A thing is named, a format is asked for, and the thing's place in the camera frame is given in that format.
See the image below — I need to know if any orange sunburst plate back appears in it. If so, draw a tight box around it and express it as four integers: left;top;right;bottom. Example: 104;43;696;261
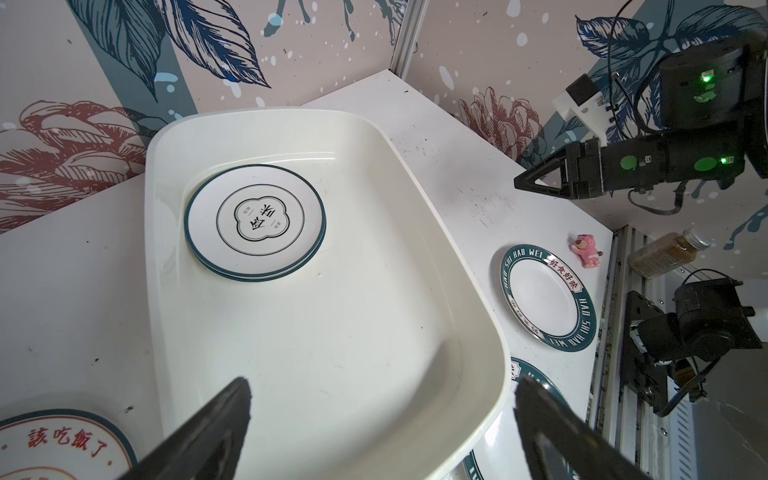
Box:
1;409;138;479

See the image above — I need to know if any pink bear toy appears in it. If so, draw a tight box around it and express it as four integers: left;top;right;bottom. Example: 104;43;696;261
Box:
569;234;603;268

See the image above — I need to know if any white flower plate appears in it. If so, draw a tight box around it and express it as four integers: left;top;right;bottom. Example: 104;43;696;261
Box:
187;226;327;283
184;164;327;275

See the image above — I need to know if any white plastic bin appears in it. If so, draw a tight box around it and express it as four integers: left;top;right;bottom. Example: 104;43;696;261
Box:
145;108;510;479

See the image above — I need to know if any small glass jar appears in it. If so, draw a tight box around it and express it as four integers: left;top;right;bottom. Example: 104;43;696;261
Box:
629;227;712;280

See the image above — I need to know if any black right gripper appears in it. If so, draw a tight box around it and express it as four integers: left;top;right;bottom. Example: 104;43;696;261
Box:
514;138;604;200

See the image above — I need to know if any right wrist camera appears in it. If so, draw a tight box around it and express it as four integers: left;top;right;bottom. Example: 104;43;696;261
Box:
552;74;615;147

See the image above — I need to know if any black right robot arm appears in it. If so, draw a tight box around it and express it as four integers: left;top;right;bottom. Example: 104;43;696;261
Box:
514;32;767;200

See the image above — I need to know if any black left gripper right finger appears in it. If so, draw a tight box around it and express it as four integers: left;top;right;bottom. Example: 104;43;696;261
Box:
514;378;647;479

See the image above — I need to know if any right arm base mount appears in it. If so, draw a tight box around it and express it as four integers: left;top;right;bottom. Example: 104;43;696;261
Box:
620;276;766;417

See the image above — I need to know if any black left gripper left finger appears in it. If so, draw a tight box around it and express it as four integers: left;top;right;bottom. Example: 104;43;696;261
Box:
122;377;252;480

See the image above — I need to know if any green rim plate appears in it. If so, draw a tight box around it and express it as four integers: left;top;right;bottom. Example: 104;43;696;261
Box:
463;357;568;480
500;244;598;353

